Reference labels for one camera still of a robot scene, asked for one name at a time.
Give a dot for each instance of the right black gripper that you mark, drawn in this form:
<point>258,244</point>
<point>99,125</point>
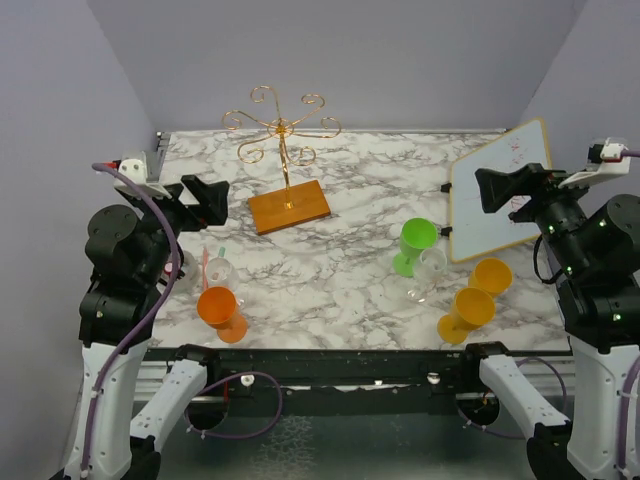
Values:
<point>497,186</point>

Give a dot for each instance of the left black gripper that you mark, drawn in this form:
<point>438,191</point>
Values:
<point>215,210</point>

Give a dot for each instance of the clear wine glass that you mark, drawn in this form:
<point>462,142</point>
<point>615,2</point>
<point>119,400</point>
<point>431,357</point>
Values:
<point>428,269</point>
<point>219,272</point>

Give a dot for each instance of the green plastic wine glass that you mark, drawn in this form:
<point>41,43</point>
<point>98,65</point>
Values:
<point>417,235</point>

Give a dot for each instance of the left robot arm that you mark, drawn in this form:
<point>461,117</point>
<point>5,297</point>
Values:
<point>129,245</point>

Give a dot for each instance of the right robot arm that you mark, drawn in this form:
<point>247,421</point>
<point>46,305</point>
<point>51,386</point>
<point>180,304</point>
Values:
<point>599,301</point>

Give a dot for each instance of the orange plastic wine glass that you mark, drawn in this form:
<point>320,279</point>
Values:
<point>218,308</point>

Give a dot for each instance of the small whiteboard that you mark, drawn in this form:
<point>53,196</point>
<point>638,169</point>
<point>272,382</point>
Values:
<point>472,232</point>

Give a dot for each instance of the pink pen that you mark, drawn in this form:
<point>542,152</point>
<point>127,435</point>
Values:
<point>205,258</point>

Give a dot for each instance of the clear tape roll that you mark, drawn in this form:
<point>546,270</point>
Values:
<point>187,277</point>

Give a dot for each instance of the yellow plastic glass back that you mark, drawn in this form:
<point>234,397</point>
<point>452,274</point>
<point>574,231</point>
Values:
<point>491,275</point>

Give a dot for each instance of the yellow plastic glass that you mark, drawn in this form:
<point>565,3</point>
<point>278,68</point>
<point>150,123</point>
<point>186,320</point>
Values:
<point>471,309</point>
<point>491,275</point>

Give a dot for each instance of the yellow plastic glass front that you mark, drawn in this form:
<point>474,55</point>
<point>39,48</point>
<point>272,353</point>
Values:
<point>471,309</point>

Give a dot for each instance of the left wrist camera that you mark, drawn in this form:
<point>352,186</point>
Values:
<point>139,167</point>

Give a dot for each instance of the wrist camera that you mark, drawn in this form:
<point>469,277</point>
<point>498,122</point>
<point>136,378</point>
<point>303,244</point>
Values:
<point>139,167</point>
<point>607,160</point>

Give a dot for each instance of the gold wire glass rack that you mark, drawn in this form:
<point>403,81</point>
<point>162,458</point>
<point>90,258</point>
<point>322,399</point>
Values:
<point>293,204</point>

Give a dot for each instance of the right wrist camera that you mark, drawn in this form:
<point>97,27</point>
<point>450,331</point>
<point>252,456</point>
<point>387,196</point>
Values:
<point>607,160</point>

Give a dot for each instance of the black metal base frame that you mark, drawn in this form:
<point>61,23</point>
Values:
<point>337,382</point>

